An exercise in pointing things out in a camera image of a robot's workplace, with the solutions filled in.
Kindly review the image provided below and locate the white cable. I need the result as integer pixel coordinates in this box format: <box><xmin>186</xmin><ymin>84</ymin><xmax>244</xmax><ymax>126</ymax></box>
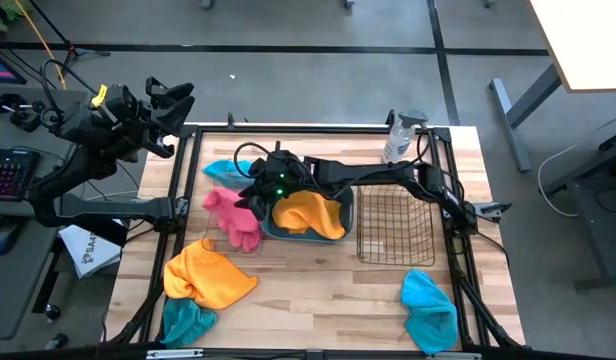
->
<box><xmin>536</xmin><ymin>143</ymin><xmax>580</xmax><ymax>219</ymax></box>

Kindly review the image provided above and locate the pink microfiber towel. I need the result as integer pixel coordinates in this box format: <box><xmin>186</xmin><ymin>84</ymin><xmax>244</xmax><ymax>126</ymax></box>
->
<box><xmin>201</xmin><ymin>186</ymin><xmax>263</xmax><ymax>254</ymax></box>

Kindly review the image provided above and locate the black clamp mount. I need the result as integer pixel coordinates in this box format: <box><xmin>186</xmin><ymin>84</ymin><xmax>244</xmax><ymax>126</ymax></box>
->
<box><xmin>0</xmin><ymin>92</ymin><xmax>47</xmax><ymax>134</ymax></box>

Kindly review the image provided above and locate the black computer mouse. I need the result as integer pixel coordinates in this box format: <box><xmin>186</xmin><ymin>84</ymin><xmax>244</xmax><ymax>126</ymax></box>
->
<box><xmin>0</xmin><ymin>217</ymin><xmax>23</xmax><ymax>257</ymax></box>

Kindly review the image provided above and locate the silver camera bracket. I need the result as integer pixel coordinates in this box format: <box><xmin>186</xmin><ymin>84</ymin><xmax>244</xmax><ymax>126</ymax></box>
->
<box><xmin>145</xmin><ymin>348</ymin><xmax>204</xmax><ymax>360</ymax></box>

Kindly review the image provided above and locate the white printed booklet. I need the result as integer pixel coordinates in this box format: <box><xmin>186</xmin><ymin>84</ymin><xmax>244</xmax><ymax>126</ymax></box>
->
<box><xmin>57</xmin><ymin>223</ymin><xmax>123</xmax><ymax>280</ymax></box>

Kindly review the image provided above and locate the computer monitor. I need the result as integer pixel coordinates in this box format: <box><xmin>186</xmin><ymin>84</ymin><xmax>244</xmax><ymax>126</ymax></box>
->
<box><xmin>0</xmin><ymin>49</ymin><xmax>28</xmax><ymax>86</ymax></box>

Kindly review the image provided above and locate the dark grey desk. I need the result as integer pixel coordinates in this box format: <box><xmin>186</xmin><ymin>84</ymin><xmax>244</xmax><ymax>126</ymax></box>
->
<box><xmin>541</xmin><ymin>112</ymin><xmax>616</xmax><ymax>292</ymax></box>

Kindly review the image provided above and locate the clear spray bottle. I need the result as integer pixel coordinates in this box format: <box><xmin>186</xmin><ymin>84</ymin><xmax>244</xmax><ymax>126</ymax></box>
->
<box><xmin>381</xmin><ymin>109</ymin><xmax>430</xmax><ymax>165</ymax></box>

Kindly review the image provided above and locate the grey table leg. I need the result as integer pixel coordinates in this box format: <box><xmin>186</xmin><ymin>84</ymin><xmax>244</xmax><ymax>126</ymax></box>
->
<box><xmin>489</xmin><ymin>63</ymin><xmax>563</xmax><ymax>174</ymax></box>

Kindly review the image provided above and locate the teal green microfiber towel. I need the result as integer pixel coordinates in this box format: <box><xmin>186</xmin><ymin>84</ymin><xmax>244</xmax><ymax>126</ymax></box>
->
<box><xmin>160</xmin><ymin>297</ymin><xmax>219</xmax><ymax>350</ymax></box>

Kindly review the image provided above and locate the orange microfiber towel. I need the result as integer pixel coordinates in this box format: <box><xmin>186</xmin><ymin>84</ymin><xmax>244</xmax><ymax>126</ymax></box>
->
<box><xmin>162</xmin><ymin>238</ymin><xmax>260</xmax><ymax>311</ymax></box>
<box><xmin>271</xmin><ymin>189</ymin><xmax>347</xmax><ymax>241</ymax></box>

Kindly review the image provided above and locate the yellow cable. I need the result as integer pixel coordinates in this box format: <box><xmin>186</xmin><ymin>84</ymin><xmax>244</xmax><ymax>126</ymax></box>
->
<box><xmin>11</xmin><ymin>0</ymin><xmax>68</xmax><ymax>92</ymax></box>

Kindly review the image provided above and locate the backlit black keyboard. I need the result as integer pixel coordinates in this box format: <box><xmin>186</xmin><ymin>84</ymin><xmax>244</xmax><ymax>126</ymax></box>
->
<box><xmin>0</xmin><ymin>147</ymin><xmax>42</xmax><ymax>203</ymax></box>

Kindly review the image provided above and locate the metal wire basket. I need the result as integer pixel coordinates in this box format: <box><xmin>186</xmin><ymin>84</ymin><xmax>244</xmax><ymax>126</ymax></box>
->
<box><xmin>356</xmin><ymin>184</ymin><xmax>437</xmax><ymax>267</ymax></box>

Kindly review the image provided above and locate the black aluminium table frame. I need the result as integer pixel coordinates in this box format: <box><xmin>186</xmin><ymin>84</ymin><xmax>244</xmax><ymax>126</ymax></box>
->
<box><xmin>100</xmin><ymin>112</ymin><xmax>527</xmax><ymax>351</ymax></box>

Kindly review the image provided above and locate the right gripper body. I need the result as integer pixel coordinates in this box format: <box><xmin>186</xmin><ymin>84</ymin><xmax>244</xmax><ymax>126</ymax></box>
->
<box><xmin>248</xmin><ymin>148</ymin><xmax>312</xmax><ymax>205</ymax></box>

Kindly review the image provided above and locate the yellow tag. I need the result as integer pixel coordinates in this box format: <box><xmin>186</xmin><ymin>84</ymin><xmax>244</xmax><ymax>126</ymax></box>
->
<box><xmin>91</xmin><ymin>83</ymin><xmax>110</xmax><ymax>109</ymax></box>

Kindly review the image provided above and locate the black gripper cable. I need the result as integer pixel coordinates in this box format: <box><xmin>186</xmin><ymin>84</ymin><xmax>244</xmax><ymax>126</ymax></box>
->
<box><xmin>232</xmin><ymin>141</ymin><xmax>272</xmax><ymax>181</ymax></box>

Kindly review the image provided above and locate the green plant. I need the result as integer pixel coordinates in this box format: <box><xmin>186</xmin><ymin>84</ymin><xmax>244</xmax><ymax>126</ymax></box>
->
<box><xmin>0</xmin><ymin>0</ymin><xmax>28</xmax><ymax>34</ymax></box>

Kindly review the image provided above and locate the light blue microfiber towel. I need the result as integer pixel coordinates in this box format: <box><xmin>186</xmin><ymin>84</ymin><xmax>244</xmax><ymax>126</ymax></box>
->
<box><xmin>399</xmin><ymin>268</ymin><xmax>460</xmax><ymax>355</ymax></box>
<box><xmin>202</xmin><ymin>158</ymin><xmax>257</xmax><ymax>191</ymax></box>

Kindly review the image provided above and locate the dark teal plastic basket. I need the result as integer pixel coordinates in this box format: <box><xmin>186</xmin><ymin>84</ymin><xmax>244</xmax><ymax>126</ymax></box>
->
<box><xmin>259</xmin><ymin>184</ymin><xmax>356</xmax><ymax>245</ymax></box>

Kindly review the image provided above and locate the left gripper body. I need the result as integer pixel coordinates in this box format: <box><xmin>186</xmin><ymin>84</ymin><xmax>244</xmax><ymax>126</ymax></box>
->
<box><xmin>107</xmin><ymin>84</ymin><xmax>163</xmax><ymax>159</ymax></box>

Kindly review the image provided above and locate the white table top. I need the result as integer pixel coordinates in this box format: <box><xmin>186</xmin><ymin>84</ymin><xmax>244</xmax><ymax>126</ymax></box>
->
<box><xmin>526</xmin><ymin>0</ymin><xmax>616</xmax><ymax>95</ymax></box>

